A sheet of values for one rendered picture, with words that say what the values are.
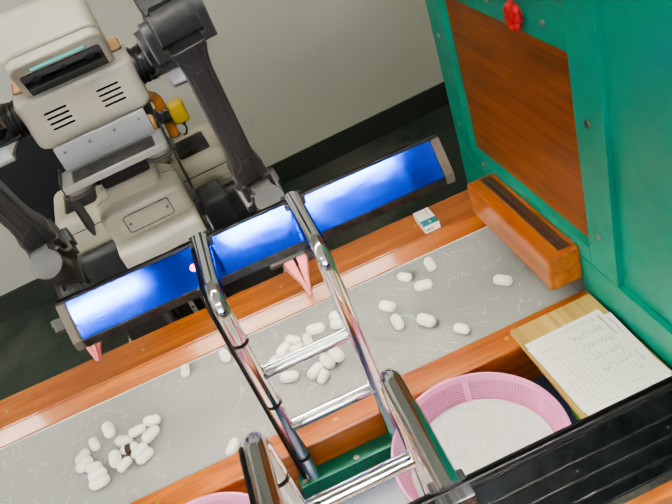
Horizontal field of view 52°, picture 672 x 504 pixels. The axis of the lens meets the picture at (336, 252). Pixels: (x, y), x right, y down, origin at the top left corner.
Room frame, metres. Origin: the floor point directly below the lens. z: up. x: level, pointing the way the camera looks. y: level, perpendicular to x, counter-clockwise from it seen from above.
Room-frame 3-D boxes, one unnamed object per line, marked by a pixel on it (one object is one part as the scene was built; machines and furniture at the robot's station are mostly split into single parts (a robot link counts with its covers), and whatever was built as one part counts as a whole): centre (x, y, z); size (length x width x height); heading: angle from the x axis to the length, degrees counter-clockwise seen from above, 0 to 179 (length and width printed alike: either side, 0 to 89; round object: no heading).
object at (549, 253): (0.99, -0.33, 0.83); 0.30 x 0.06 x 0.07; 5
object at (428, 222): (1.19, -0.20, 0.77); 0.06 x 0.04 x 0.02; 5
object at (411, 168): (0.90, 0.10, 1.08); 0.62 x 0.08 x 0.07; 95
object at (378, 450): (0.82, 0.10, 0.90); 0.20 x 0.19 x 0.45; 95
